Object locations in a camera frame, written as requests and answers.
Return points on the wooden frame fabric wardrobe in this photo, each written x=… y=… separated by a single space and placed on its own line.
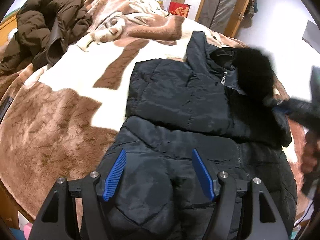
x=222 y=2

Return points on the brown puffer jacket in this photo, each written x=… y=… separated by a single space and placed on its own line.
x=37 y=20

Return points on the wooden headboard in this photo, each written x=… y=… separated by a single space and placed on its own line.
x=7 y=27

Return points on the grey wall panel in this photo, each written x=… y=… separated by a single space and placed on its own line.
x=312 y=37

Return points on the person's right hand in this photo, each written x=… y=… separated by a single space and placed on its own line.
x=310 y=155

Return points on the brown and cream plush blanket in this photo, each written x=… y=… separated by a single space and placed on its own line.
x=50 y=120

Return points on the dark hanging bag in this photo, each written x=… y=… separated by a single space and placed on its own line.
x=252 y=3

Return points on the black phone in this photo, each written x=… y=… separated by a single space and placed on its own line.
x=5 y=108

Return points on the black puffer jacket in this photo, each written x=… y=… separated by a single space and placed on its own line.
x=175 y=100

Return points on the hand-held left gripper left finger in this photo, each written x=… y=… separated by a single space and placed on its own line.
x=115 y=172

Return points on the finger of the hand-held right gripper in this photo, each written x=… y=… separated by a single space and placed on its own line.
x=276 y=103

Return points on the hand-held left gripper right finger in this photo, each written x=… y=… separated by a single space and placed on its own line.
x=202 y=172

